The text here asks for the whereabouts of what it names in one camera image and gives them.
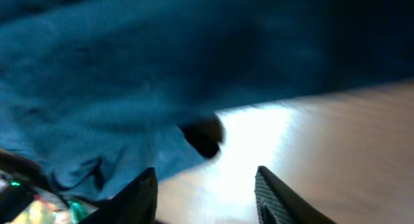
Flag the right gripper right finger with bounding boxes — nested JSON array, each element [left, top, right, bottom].
[[254, 166, 335, 224]]

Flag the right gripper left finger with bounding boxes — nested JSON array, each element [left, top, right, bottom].
[[79, 168, 158, 224]]

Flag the dark blue shorts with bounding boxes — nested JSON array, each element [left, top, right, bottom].
[[1, 0, 413, 200]]

